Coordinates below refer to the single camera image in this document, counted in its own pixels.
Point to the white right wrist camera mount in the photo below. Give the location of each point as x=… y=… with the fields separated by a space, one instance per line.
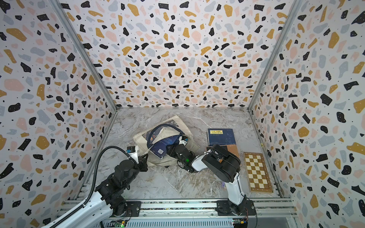
x=183 y=140

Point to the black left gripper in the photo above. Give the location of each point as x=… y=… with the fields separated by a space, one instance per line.
x=143 y=162

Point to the aluminium corner frame post right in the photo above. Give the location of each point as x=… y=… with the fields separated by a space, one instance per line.
x=286 y=27

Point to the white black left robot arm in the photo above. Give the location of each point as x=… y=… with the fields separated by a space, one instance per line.
x=106 y=200

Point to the blue Little Prince book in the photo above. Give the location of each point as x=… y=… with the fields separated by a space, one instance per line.
x=220 y=136

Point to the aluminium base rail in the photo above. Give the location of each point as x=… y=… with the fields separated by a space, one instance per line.
x=202 y=213

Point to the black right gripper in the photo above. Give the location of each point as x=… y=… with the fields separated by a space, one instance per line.
x=172 y=150

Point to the dark blue thin book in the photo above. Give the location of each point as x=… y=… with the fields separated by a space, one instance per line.
x=160 y=143

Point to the aluminium corner frame post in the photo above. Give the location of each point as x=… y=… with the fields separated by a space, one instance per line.
x=286 y=27
x=56 y=6

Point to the beige canvas floral tote bag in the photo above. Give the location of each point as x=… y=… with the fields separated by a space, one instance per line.
x=170 y=127

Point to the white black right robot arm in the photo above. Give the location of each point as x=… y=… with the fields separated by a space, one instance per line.
x=224 y=164

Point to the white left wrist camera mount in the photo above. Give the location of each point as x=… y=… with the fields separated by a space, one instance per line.
x=132 y=152

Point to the aluminium corner frame post left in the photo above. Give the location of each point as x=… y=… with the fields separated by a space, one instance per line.
x=56 y=6

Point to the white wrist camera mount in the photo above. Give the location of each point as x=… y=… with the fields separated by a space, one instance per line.
x=183 y=140
x=132 y=152

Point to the orange and black book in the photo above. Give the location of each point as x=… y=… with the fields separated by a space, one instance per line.
x=232 y=149

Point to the wooden chessboard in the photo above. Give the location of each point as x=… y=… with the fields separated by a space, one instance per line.
x=257 y=172

